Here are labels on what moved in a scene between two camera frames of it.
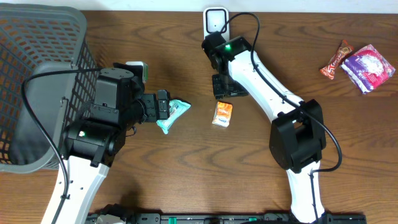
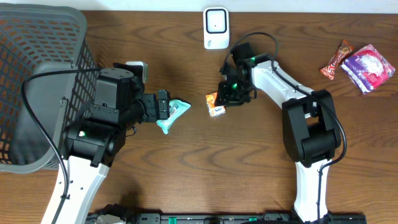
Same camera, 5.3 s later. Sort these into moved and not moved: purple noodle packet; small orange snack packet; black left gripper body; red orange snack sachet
Moved: small orange snack packet
Not moved: red orange snack sachet; black left gripper body; purple noodle packet
